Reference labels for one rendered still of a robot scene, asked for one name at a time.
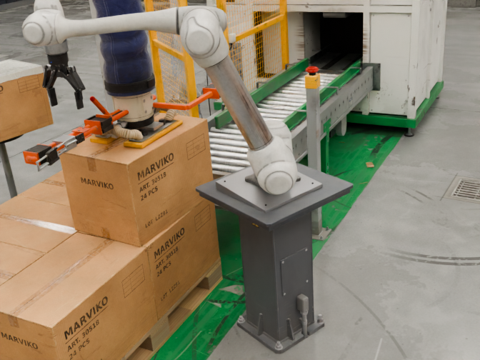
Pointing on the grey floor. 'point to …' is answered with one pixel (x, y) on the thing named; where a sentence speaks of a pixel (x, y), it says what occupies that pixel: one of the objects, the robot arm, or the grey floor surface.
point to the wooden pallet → (176, 315)
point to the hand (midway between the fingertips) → (66, 104)
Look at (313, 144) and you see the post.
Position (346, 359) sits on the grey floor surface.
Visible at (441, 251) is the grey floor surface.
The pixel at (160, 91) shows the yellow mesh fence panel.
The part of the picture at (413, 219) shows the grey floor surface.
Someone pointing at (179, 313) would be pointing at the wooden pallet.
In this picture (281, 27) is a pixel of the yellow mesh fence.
